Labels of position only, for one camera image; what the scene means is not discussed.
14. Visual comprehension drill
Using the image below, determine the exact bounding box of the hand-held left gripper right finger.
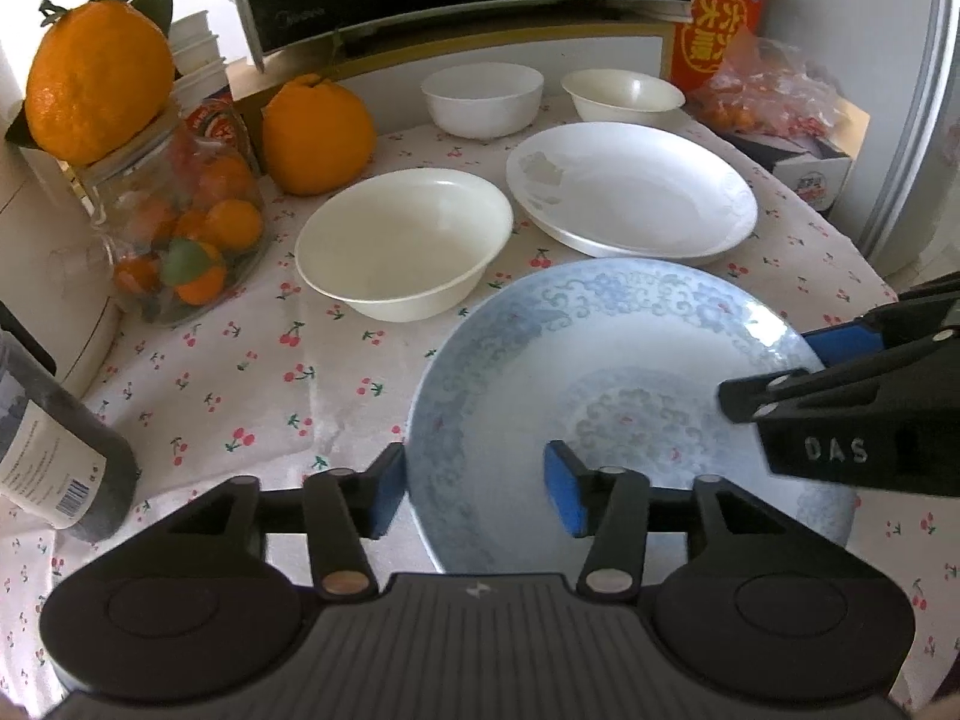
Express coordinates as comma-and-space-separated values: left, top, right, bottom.
541, 439, 796, 602

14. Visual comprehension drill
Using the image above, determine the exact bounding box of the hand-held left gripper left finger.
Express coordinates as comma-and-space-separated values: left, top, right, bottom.
161, 442, 410, 602

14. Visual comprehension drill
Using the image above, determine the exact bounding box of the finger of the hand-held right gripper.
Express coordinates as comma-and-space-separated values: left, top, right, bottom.
718, 334, 960, 427
802, 270, 960, 372

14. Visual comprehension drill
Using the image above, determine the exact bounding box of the blue patterned plate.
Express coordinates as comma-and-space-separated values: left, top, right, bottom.
405, 256, 857, 578

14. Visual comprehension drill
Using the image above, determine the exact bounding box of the small cream bowl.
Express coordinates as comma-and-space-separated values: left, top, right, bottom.
561, 69, 686, 125

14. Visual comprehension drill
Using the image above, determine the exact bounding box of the black and white cardboard box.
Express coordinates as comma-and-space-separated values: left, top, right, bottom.
724, 127, 856, 211

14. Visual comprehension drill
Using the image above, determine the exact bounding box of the white plate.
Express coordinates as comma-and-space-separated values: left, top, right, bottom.
505, 122, 758, 265

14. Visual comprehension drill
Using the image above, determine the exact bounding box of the large cream bowl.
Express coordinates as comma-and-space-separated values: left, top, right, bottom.
294, 169, 515, 323

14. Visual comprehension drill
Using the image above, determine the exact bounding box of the plastic bag of small oranges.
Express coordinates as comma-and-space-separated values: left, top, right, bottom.
686, 37, 871, 140

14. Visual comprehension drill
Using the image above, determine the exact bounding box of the white refrigerator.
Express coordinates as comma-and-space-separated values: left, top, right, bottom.
765, 0, 960, 286

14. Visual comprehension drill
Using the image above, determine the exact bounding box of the glass jar of small oranges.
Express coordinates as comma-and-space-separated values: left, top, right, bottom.
64, 101, 267, 327

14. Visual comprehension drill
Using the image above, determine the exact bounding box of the red cardboard box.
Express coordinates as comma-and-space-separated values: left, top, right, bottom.
670, 0, 777, 95

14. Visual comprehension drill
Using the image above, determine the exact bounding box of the dark bottle with white label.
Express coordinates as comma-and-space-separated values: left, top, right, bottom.
0, 300, 140, 545

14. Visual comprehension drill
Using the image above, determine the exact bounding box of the white bowl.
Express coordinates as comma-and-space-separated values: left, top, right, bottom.
420, 64, 545, 140

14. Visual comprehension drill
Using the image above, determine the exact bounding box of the white rounded appliance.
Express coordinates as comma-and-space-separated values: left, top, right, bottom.
0, 142, 125, 398

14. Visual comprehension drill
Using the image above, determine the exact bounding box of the stack of white cups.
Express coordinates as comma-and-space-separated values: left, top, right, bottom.
169, 9, 230, 102

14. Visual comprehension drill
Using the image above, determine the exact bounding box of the large orange with leaves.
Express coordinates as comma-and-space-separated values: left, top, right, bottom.
7, 0, 177, 164

